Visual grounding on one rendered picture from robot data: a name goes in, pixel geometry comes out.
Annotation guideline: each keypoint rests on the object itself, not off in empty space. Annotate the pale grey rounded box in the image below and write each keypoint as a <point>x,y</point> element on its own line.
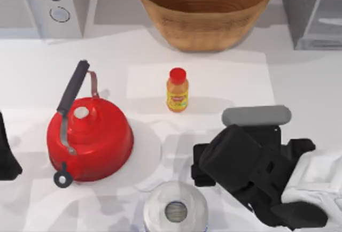
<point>256,115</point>

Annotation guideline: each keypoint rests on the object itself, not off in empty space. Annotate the orange bottle with red cap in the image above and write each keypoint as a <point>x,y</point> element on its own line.
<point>177,93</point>

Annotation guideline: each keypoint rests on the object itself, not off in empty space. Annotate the brown woven basket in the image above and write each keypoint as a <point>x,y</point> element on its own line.
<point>205,26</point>

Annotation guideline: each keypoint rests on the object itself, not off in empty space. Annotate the grey cabinet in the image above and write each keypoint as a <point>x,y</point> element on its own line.
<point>307,15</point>

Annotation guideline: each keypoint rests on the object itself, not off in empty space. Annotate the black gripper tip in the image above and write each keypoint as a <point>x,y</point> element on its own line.
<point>6,157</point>

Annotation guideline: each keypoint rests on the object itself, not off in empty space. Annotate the small round microwave knob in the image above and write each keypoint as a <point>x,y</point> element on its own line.
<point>60,14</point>

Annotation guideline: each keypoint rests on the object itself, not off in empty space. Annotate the pale microwave oven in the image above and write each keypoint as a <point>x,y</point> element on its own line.
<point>24,7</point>

